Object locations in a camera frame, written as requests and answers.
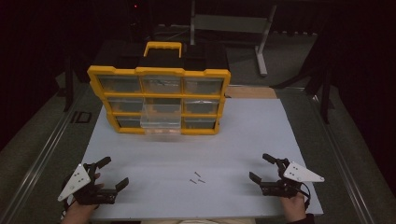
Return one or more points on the grey metal stand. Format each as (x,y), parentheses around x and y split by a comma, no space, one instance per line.
(230,23)

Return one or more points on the small metal screw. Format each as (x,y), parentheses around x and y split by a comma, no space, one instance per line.
(201,180)
(193,181)
(197,174)

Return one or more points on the clear organizer drawer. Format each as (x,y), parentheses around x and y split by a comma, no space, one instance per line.
(160,116)

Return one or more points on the person's right hand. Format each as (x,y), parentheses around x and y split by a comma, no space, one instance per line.
(294,208)

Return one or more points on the wooden board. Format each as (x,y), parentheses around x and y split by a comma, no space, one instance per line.
(250,92)

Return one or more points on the black stand leg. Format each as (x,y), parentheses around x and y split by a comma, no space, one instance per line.
(325,96)
(68,84)

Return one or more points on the grid of clear plastic drawers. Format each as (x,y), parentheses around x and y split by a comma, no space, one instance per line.
(120,84)

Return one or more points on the person's left hand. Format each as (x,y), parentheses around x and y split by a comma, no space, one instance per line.
(77,214)

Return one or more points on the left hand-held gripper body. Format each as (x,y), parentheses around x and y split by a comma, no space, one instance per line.
(79,182)

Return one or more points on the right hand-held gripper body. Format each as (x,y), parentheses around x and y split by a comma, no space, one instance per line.
(300,175)

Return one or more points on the yellow and black organizer cabinet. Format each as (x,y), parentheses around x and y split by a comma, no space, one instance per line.
(162,71)

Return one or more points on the metal rail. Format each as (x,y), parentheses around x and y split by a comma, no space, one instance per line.
(339,146)
(40,155)

